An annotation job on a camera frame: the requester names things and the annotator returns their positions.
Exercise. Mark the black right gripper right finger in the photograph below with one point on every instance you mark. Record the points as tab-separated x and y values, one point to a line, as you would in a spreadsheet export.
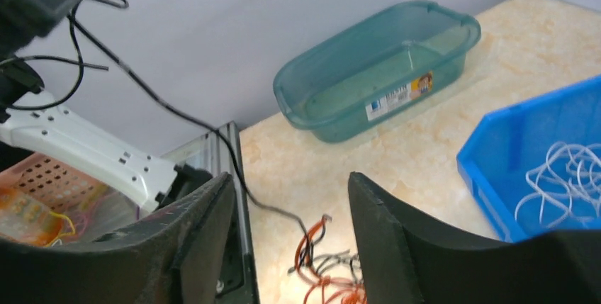
408	256

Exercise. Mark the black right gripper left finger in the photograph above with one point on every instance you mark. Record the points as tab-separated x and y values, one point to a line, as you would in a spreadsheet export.
173	255

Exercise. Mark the black cable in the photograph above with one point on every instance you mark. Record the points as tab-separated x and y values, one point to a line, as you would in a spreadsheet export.
305	252

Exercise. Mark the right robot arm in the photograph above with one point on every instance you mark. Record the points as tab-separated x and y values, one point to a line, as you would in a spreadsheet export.
150	182

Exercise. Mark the pink perforated basket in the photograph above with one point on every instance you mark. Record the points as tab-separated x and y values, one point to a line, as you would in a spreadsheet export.
46	203

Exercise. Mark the blue plastic compartment bin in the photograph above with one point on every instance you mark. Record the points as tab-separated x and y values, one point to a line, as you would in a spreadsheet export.
535	166

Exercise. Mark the teal plastic basin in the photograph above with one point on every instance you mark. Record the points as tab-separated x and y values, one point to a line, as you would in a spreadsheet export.
375	69

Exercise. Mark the aluminium frame rail left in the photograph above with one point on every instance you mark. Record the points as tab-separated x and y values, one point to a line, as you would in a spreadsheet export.
218	153

